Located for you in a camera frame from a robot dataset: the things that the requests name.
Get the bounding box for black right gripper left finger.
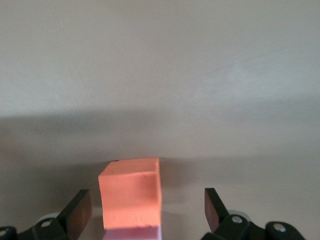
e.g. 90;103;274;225
0;189;93;240

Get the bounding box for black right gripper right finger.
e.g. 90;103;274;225
201;187;306;240

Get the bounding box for orange foam cube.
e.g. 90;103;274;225
98;156;163;230

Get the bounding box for brown table cover sheet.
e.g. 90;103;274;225
0;0;320;240

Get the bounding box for pink foam cube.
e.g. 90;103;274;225
102;224;163;240

